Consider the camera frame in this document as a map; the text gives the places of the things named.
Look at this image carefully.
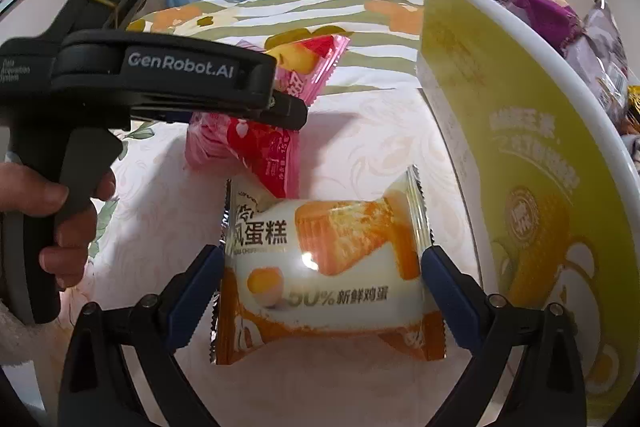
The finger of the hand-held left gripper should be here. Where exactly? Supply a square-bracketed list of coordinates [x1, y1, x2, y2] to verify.
[129, 91, 308, 131]

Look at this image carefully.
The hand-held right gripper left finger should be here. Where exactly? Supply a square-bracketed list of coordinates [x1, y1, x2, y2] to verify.
[57, 244, 226, 427]

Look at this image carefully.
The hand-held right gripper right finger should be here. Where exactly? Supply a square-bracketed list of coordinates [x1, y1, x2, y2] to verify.
[420, 244, 588, 427]

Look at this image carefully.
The pink packet with red label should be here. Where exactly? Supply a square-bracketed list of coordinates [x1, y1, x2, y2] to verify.
[185, 112, 301, 200]

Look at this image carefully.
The white orange cake packet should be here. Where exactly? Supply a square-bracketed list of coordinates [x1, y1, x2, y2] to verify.
[210, 164, 446, 365]

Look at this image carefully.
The green cardboard box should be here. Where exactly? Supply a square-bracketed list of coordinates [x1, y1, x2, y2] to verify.
[416, 0, 640, 425]

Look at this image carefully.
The person's left hand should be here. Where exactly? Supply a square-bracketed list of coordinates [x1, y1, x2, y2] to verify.
[0, 162, 117, 293]

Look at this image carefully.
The cream patterned bed sheet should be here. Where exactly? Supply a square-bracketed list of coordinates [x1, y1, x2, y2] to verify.
[60, 87, 481, 427]

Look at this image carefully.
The floral striped blanket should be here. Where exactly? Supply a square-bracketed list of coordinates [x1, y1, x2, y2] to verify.
[125, 0, 426, 98]

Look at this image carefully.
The purple snack packet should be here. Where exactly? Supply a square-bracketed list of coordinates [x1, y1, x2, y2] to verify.
[495, 0, 583, 52]

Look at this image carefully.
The lilac snack packet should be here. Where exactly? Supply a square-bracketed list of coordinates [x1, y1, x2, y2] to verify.
[565, 0, 631, 118]

